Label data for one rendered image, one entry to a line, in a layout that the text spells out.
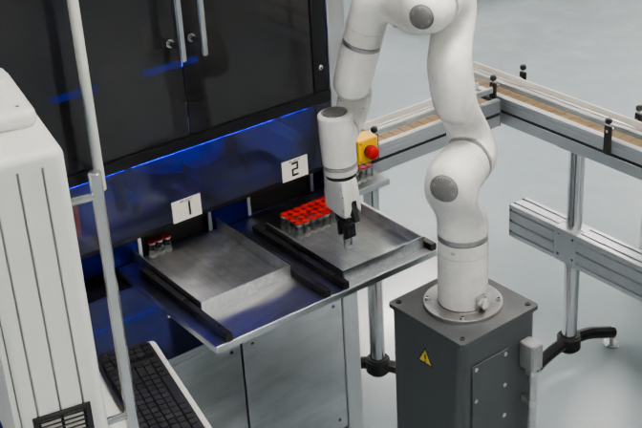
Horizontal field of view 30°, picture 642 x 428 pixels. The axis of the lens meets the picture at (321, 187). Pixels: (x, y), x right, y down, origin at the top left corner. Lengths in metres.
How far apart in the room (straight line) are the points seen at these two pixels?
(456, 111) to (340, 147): 0.32
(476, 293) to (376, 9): 0.71
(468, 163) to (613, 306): 1.99
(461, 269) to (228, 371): 0.87
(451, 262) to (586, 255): 1.13
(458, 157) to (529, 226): 1.38
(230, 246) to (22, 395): 0.94
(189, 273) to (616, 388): 1.66
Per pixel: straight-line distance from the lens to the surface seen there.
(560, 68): 6.71
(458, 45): 2.62
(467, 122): 2.69
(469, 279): 2.81
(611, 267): 3.80
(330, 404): 3.69
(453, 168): 2.62
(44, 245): 2.25
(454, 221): 2.72
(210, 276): 3.04
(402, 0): 2.53
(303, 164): 3.24
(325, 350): 3.57
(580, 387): 4.12
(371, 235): 3.16
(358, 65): 2.69
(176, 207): 3.05
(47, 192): 2.21
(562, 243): 3.92
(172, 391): 2.73
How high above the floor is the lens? 2.41
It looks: 27 degrees down
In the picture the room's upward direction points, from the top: 3 degrees counter-clockwise
